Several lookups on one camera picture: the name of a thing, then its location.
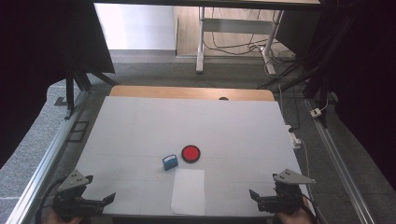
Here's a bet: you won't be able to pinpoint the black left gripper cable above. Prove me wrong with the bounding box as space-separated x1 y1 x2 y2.
35 176 68 224

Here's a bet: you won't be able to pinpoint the round red ink pad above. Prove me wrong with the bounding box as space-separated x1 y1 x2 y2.
181 145 202 164

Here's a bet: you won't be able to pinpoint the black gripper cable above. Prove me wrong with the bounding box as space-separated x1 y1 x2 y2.
300 192 321 224
35 176 68 224

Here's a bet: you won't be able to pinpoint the wooden table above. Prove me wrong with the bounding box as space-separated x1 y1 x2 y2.
109 85 276 102

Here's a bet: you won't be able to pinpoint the black metal stand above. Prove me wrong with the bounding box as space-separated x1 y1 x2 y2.
258 8 356 129
64 59 118 120

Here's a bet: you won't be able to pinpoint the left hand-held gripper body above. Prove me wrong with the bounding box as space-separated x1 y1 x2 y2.
51 168 95 220

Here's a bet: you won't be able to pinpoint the white paper sheet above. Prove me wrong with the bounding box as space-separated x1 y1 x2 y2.
170 168 206 217

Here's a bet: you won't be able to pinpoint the white power strip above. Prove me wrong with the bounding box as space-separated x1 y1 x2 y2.
285 124 303 149

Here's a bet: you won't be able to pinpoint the blue stamp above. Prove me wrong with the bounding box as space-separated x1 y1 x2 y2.
162 154 179 172

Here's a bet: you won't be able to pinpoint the person's left hand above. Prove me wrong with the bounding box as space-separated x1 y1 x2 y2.
41 213 83 224

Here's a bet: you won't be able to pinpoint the white desk frame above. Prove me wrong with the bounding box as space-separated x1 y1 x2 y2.
195 6 286 76

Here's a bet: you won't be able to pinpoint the black floor cables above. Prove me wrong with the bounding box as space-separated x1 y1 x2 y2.
204 7 297 63

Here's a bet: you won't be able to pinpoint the black curtain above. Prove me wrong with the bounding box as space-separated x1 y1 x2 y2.
320 0 396 190
0 0 116 169

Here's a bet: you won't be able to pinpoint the large white table cover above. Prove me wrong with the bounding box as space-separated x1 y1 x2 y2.
72 95 312 217

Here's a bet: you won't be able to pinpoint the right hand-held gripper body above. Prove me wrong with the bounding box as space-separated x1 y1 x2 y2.
263 168 317 216

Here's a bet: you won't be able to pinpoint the white power strip cable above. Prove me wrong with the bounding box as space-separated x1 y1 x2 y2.
299 139 316 200

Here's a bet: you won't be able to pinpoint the person's right hand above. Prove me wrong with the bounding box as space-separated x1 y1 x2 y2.
275 200 314 224

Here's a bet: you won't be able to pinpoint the aluminium rail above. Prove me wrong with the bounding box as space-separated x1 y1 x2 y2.
303 99 375 224
6 90 92 224

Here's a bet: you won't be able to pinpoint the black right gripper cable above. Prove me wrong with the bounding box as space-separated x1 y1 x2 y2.
300 192 321 224

